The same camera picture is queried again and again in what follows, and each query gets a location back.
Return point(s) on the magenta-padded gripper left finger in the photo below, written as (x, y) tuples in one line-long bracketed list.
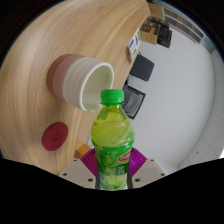
[(78, 171)]

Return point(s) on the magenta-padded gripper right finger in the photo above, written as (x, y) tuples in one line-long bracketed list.
[(148, 170)]

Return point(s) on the green drink bottle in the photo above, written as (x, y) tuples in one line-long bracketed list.
[(112, 140)]

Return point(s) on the flat round red coaster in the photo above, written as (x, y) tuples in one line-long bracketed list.
[(55, 136)]

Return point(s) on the grey mesh office chair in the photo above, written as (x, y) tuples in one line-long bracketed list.
[(135, 101)]

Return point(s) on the white cup with pink base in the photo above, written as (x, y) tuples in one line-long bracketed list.
[(78, 80)]

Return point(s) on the black office chair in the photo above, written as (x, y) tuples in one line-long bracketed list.
[(142, 67)]

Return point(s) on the white printed leaflet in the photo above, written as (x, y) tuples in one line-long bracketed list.
[(134, 45)]

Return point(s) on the small tan cardboard box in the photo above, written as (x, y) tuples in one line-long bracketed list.
[(149, 33)]

